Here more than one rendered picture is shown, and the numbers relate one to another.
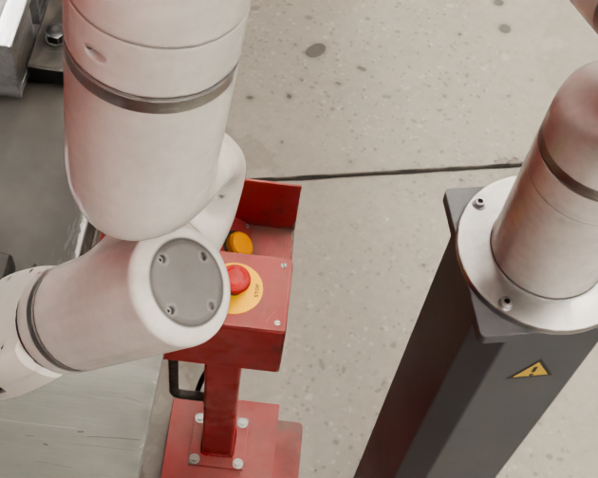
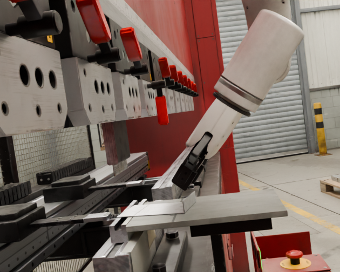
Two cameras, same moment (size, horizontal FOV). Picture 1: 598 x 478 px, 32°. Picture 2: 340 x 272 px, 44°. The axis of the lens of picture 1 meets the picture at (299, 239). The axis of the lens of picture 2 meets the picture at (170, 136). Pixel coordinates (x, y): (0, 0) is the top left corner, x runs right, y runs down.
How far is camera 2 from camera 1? 0.86 m
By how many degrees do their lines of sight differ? 55
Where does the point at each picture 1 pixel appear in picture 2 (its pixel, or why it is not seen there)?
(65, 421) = (237, 206)
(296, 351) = not seen: outside the picture
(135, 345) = (271, 35)
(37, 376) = (228, 110)
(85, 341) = (249, 55)
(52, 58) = not seen: hidden behind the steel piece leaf
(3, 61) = (168, 196)
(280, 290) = (319, 260)
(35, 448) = (226, 211)
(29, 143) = not seen: hidden behind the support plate
